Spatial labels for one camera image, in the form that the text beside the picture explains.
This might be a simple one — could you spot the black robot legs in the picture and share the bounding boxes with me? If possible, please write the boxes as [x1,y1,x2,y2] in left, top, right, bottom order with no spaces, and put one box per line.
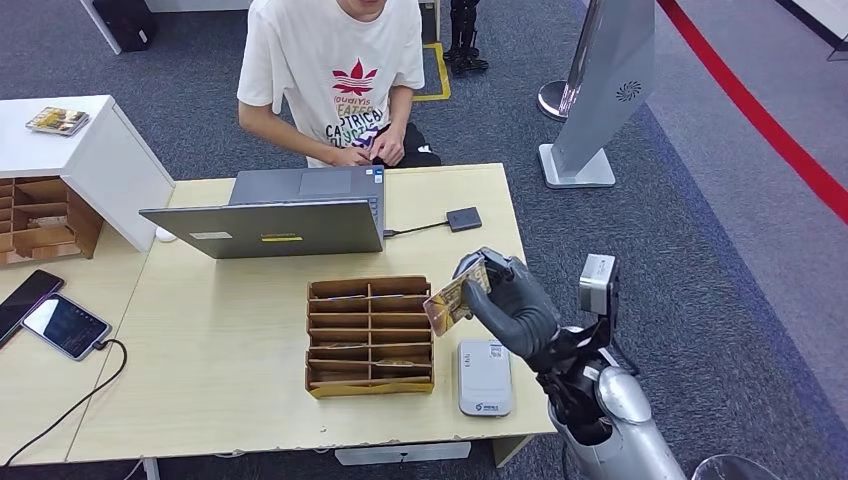
[442,0,491,76]

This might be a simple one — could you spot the black phone with dark screen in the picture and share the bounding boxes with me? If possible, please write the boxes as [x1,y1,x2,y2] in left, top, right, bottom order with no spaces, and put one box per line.
[0,268,66,350]

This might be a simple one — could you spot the stack of patterned cards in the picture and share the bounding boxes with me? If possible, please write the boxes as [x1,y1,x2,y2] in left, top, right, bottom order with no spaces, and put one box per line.
[25,106,92,138]

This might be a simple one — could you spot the wooden table side panel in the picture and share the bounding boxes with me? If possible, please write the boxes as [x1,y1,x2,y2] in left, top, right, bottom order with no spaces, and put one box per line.
[491,434,535,469]

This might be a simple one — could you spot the small black adapter box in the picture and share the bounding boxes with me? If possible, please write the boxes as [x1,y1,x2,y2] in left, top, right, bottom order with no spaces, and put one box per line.
[446,207,484,234]

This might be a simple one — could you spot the brown cardboard card organizer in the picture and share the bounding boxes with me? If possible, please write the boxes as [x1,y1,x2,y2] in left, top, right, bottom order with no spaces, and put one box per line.
[305,275,437,399]

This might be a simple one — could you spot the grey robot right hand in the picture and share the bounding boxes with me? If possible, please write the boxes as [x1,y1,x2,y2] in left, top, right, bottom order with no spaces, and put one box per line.
[452,246,563,362]

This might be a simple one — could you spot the brown cardboard shelf organizer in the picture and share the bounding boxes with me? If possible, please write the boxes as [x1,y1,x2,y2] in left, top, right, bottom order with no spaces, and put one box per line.
[0,175,105,268]

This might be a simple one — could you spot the white desk leg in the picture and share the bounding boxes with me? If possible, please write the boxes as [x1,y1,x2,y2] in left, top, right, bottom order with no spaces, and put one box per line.
[79,0,125,56]

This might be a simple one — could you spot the person's right hand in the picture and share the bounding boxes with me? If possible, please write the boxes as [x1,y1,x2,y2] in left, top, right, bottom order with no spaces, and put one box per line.
[329,145,374,168]

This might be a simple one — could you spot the white drawer under table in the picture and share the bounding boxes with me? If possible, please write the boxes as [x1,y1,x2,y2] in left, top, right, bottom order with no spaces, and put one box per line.
[334,441,472,467]

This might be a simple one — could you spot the chrome stanchion base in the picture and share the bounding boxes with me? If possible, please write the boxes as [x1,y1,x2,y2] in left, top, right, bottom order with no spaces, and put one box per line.
[537,80,571,123]

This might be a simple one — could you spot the person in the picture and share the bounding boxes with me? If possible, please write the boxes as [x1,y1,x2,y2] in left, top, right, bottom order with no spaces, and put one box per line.
[236,0,443,169]

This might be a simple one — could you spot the clear glass dome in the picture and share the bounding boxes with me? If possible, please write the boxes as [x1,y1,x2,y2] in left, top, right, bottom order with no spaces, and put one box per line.
[690,455,784,480]

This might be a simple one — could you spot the black adapter cable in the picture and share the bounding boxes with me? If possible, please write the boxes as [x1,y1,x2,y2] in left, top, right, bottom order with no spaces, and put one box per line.
[384,221,450,238]

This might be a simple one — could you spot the golden patterned ID card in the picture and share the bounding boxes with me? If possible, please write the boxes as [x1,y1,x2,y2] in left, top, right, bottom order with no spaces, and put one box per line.
[422,258,493,338]

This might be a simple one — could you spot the white cabinet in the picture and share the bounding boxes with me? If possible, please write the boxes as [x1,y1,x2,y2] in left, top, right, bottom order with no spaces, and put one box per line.
[0,94,176,254]

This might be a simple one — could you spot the silver kiosk stand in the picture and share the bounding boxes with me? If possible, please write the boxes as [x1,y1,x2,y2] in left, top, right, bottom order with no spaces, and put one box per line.
[537,0,658,191]

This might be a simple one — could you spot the black charging cable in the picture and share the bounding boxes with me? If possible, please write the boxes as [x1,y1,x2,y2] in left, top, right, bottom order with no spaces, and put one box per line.
[0,337,129,468]

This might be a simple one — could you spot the phone with lit screen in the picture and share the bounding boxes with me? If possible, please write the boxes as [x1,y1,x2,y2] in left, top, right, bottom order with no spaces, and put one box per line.
[21,292,113,362]

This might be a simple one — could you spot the white card reader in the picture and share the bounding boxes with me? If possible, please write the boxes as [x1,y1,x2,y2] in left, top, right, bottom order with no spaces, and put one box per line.
[457,339,515,418]

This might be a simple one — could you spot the grey laptop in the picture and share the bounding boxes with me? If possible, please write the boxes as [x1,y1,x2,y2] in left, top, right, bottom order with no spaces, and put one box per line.
[139,165,387,260]

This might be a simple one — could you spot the person's left hand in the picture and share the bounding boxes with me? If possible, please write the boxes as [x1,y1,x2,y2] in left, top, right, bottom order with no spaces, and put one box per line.
[372,123,407,167]

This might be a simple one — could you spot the red barrier belt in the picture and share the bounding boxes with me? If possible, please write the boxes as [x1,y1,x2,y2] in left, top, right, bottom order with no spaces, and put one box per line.
[655,0,848,227]

